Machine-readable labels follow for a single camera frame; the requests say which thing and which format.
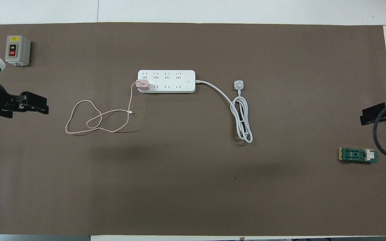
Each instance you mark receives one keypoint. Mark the grey on-off switch box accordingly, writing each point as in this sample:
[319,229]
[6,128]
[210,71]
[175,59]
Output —
[18,50]

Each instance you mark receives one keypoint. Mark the pink charger adapter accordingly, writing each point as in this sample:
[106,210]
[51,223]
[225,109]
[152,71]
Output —
[143,85]

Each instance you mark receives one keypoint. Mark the brown table mat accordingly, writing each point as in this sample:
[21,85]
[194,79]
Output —
[179,184]

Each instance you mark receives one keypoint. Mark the green circuit board module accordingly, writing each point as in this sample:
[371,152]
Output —
[357,155]

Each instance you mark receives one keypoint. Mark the white power strip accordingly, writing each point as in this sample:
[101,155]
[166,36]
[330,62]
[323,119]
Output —
[173,82]

